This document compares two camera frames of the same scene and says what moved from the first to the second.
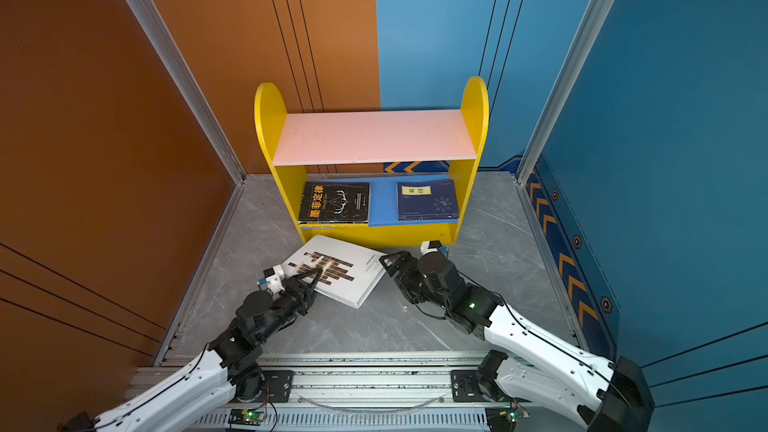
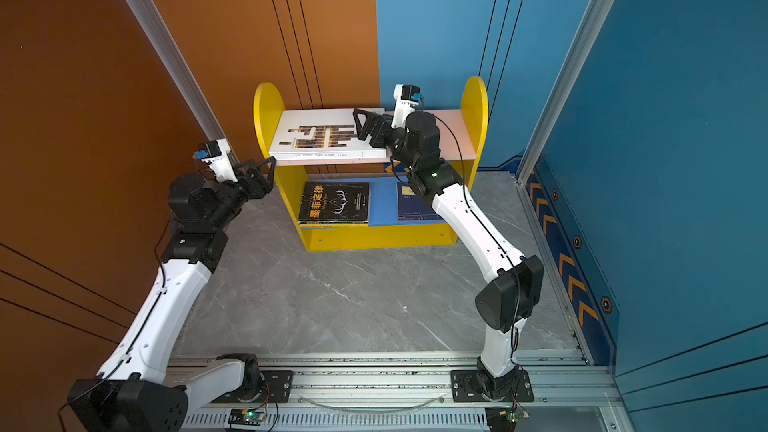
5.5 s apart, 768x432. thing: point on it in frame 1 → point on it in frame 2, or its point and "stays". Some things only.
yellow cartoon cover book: (331, 224) stays
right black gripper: (403, 258) → (384, 125)
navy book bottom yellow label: (427, 200) stays
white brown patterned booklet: (348, 270) → (324, 134)
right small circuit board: (504, 419) stays
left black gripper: (301, 292) → (258, 192)
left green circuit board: (247, 416) stays
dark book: (334, 202) stays
